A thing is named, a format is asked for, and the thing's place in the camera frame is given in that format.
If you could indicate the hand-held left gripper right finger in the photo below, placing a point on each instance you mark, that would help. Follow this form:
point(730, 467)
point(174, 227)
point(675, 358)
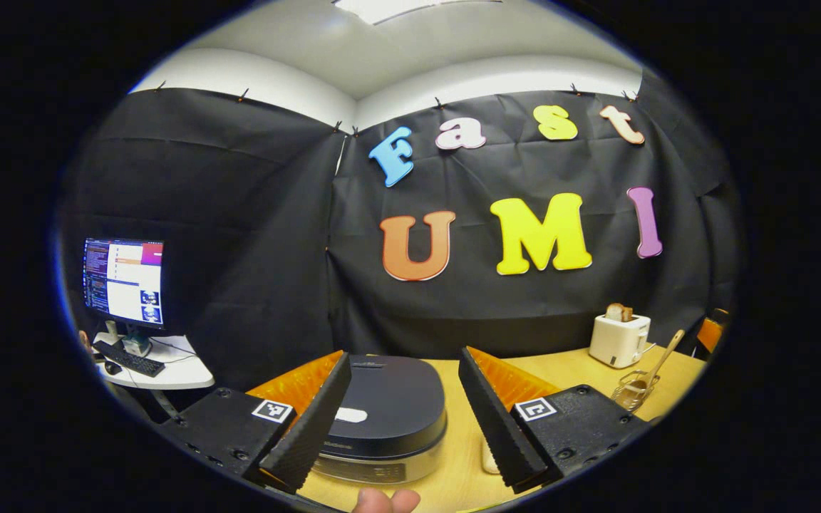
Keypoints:
point(496, 427)

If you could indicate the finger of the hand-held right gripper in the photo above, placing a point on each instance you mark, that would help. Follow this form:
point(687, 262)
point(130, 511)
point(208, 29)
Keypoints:
point(711, 335)

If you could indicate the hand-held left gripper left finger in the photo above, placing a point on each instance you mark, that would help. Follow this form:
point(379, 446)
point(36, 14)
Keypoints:
point(314, 434)

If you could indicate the wooden spoon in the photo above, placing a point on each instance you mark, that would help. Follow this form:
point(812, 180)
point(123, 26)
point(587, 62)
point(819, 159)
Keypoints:
point(656, 363)

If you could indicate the black silver rice cooker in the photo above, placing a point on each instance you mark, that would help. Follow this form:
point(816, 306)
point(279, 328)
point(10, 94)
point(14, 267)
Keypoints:
point(396, 399)

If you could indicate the white toaster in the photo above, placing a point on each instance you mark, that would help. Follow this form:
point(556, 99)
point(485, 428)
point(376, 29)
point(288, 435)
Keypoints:
point(617, 342)

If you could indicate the white side table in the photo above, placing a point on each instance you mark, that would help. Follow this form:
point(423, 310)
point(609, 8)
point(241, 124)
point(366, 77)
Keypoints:
point(186, 372)

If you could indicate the black keyboard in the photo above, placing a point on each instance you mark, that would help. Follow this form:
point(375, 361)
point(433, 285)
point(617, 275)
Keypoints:
point(131, 360)

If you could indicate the small teal box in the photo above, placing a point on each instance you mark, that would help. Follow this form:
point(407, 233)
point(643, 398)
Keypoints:
point(136, 345)

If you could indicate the black backdrop cloth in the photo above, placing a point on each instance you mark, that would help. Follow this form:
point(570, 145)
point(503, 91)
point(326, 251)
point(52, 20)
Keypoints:
point(254, 235)

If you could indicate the black computer mouse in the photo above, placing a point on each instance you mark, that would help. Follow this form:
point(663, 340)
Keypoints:
point(112, 368)

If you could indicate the computer monitor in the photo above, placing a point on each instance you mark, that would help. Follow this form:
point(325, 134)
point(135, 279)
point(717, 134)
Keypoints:
point(129, 281)

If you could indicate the ceiling light panel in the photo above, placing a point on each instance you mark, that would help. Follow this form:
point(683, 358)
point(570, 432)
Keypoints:
point(410, 8)

